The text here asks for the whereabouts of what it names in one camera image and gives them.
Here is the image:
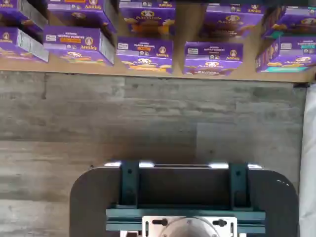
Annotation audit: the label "purple snack boxes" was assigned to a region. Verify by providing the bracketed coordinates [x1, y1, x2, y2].
[0, 0, 316, 83]

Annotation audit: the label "silver robot mounting plate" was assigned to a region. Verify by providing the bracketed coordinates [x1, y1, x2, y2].
[142, 216, 238, 237]

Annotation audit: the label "white curtain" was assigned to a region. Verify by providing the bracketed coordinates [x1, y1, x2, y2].
[300, 82, 316, 237]

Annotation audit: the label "teal metal mounting frame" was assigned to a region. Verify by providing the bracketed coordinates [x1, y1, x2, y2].
[106, 159, 267, 233]

